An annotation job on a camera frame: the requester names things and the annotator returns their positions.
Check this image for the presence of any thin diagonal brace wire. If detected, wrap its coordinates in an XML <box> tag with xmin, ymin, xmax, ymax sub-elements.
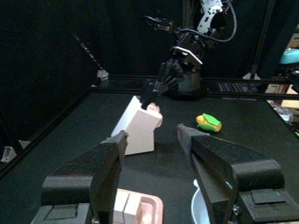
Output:
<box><xmin>45</xmin><ymin>0</ymin><xmax>108</xmax><ymax>73</ymax></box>

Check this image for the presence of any white block on tray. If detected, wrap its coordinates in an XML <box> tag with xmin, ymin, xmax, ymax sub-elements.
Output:
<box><xmin>113</xmin><ymin>191</ymin><xmax>143</xmax><ymax>224</ymax></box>

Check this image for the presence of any grey right arm cable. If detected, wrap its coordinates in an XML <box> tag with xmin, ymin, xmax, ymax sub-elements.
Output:
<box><xmin>179</xmin><ymin>0</ymin><xmax>239</xmax><ymax>43</ymax></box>

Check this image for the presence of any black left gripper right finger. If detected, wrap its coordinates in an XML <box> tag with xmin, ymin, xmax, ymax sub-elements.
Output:
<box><xmin>176</xmin><ymin>122</ymin><xmax>299</xmax><ymax>224</ymax></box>

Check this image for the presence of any pink orange toy tray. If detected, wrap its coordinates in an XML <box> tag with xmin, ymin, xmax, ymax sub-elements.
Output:
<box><xmin>112</xmin><ymin>187</ymin><xmax>164</xmax><ymax>224</ymax></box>

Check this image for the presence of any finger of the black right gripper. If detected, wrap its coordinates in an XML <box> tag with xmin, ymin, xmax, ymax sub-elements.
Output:
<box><xmin>155</xmin><ymin>73</ymin><xmax>184</xmax><ymax>96</ymax></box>
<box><xmin>137</xmin><ymin>61</ymin><xmax>173</xmax><ymax>110</ymax></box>

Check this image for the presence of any teal round object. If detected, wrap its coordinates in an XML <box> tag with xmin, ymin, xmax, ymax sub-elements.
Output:
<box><xmin>279</xmin><ymin>47</ymin><xmax>299</xmax><ymax>66</ymax></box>

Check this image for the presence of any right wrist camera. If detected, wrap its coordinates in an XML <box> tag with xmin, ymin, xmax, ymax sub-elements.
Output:
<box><xmin>143</xmin><ymin>15</ymin><xmax>177</xmax><ymax>34</ymax></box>

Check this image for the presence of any green and orange toy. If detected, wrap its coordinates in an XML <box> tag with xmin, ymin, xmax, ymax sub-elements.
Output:
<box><xmin>195</xmin><ymin>113</ymin><xmax>223</xmax><ymax>133</ymax></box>

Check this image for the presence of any white wooden knife block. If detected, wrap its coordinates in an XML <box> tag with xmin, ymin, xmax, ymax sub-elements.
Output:
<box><xmin>109</xmin><ymin>95</ymin><xmax>164</xmax><ymax>156</ymax></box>

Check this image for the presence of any black side frame post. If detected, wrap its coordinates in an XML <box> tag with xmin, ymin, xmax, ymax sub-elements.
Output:
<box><xmin>248</xmin><ymin>0</ymin><xmax>278</xmax><ymax>81</ymax></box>

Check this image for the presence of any white frame foot bracket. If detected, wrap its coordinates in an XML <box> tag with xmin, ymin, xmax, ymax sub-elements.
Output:
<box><xmin>96</xmin><ymin>68</ymin><xmax>111</xmax><ymax>81</ymax></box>
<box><xmin>241</xmin><ymin>72</ymin><xmax>262</xmax><ymax>81</ymax></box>
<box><xmin>0</xmin><ymin>144</ymin><xmax>17</xmax><ymax>164</ymax></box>

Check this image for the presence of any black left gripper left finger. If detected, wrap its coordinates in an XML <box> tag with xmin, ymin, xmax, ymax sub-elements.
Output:
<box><xmin>31</xmin><ymin>129</ymin><xmax>129</xmax><ymax>224</ymax></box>

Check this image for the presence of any white bowl with handles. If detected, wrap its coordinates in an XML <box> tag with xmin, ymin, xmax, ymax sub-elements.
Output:
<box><xmin>191</xmin><ymin>178</ymin><xmax>235</xmax><ymax>224</ymax></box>

